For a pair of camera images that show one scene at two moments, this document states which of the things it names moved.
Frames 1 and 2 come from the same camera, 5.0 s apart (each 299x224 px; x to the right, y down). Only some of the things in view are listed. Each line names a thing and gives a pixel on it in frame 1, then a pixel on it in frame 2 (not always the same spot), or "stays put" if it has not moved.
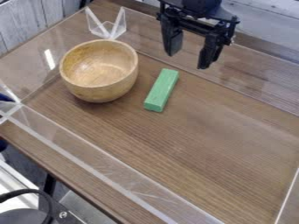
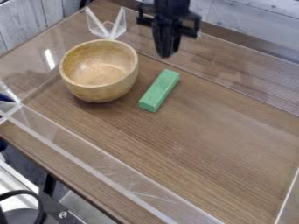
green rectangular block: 161,93 stays put
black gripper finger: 210,52 → 175,38
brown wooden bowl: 98,69 stays put
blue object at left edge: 6,98 stays put
